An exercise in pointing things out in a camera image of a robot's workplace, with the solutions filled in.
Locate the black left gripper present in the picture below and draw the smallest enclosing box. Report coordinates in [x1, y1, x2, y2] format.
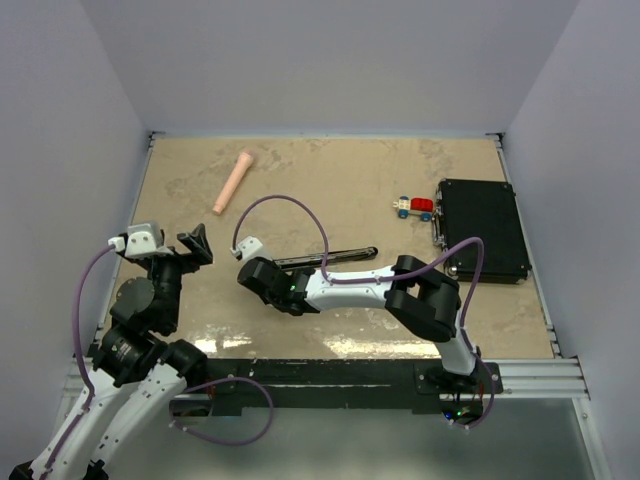
[140, 222, 212, 328]

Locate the black stapler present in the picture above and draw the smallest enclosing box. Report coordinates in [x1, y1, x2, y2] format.
[274, 246, 378, 270]

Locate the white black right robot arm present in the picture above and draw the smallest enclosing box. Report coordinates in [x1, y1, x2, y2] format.
[237, 255, 481, 393]

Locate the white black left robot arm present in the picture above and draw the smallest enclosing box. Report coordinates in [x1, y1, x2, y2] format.
[10, 221, 213, 479]

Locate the pink toy microphone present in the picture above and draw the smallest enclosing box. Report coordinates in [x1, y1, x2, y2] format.
[212, 151, 254, 215]

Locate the red toy block car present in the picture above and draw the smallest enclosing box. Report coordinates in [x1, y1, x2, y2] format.
[393, 196, 434, 222]

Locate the black hard case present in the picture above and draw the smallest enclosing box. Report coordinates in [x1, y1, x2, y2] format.
[432, 178, 531, 285]

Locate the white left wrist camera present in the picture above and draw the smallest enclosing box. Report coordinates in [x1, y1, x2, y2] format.
[107, 221, 171, 260]

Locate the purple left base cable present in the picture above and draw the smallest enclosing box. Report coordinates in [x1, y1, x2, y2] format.
[167, 377, 275, 446]

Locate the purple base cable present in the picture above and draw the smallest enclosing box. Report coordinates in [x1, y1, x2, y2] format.
[167, 377, 275, 446]
[447, 349, 501, 431]

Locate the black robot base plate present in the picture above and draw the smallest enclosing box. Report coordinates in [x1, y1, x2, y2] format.
[179, 359, 503, 416]

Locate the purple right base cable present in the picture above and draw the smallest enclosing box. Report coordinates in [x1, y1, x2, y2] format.
[447, 349, 501, 431]

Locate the aluminium frame rail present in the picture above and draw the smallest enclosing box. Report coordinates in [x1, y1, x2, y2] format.
[496, 358, 589, 399]

